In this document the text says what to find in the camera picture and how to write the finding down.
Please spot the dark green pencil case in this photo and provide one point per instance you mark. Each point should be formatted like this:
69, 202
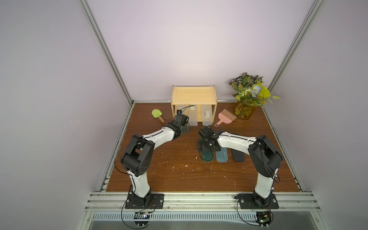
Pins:
206, 154

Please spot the pink hand brush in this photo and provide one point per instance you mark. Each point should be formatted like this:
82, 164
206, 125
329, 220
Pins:
225, 117

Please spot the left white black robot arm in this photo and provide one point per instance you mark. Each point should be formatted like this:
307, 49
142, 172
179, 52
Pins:
138, 154

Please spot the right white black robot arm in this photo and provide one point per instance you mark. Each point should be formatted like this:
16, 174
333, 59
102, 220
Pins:
263, 153

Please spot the dark grey pencil case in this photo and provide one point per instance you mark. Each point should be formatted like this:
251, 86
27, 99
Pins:
238, 156

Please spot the left small circuit board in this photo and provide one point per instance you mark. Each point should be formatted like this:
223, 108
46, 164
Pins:
141, 219

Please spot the wooden two-tier shelf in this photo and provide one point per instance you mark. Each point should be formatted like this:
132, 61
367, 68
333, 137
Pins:
194, 95

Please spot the light teal pencil case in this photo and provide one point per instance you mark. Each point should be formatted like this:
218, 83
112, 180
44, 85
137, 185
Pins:
222, 155

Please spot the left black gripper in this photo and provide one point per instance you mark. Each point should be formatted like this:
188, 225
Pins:
169, 124

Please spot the aluminium front rail frame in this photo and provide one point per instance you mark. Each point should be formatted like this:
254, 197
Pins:
198, 206

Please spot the right small circuit board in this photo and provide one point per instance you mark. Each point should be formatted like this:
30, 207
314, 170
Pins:
264, 219

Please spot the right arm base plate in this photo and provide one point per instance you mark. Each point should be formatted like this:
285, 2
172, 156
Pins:
254, 201

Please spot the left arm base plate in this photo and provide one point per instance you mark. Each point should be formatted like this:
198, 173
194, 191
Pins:
150, 201

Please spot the small circuit board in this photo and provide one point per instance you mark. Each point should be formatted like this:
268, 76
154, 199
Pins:
264, 219
141, 219

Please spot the clear pencil case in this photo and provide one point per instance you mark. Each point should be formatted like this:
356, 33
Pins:
192, 114
206, 114
186, 128

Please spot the green shovel wooden handle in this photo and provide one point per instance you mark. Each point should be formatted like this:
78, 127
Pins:
156, 113

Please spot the artificial plant in glass vase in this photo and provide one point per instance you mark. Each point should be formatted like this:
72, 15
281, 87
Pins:
250, 93

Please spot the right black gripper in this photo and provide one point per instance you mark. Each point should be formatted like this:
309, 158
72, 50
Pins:
206, 144

